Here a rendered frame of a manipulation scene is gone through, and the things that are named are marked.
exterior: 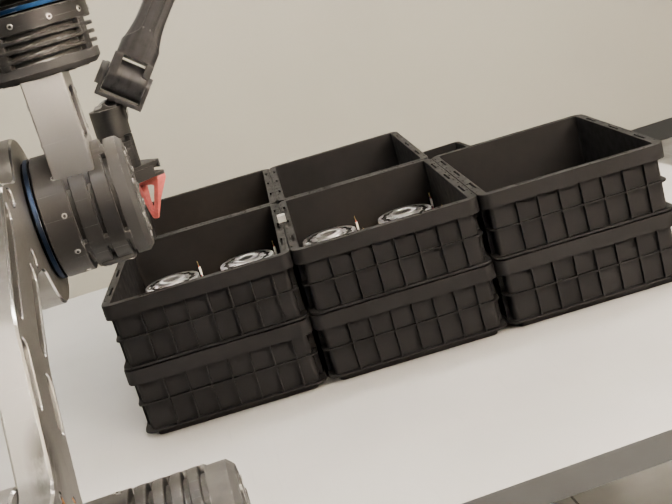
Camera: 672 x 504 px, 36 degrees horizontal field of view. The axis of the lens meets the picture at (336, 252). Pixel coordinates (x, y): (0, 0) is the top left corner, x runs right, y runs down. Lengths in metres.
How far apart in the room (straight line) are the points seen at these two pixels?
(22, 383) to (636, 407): 0.79
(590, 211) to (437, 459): 0.52
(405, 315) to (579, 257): 0.29
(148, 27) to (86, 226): 0.62
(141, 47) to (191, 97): 3.36
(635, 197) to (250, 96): 3.58
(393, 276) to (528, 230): 0.22
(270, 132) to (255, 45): 0.42
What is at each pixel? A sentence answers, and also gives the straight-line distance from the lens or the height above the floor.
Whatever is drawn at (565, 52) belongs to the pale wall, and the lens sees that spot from 5.51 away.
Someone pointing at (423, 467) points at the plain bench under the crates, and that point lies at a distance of 1.35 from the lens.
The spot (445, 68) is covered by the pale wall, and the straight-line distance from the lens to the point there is 5.30.
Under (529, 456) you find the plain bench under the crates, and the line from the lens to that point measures 1.32.
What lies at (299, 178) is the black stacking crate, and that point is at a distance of 2.37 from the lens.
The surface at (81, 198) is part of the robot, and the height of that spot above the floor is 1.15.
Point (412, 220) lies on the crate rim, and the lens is 1.60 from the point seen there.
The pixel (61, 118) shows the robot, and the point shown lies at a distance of 1.19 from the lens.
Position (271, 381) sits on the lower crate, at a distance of 1.66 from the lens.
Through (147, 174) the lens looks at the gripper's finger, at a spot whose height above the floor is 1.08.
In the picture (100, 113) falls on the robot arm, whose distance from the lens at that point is 1.75.
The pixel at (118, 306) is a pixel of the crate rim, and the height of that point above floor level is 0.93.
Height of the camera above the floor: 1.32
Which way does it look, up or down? 15 degrees down
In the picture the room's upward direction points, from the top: 16 degrees counter-clockwise
